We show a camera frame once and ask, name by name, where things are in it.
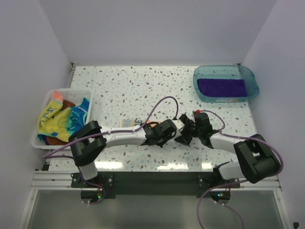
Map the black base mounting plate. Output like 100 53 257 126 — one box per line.
71 172 236 201

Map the colourful printed towel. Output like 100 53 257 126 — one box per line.
119 119 160 130

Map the white plastic laundry basket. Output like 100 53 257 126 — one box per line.
31 88 93 149

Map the blue towel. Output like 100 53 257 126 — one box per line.
67 98 90 132

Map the purple towel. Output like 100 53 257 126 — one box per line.
197 79 248 97

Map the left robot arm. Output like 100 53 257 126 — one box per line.
69 119 184 187

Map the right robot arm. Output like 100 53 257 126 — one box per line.
173 110 283 188

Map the teal translucent plastic bin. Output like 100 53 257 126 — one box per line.
193 65 259 103

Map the yellow green patterned towel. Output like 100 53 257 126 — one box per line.
37 98 71 142

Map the brown towel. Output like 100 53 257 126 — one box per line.
61 100 75 111

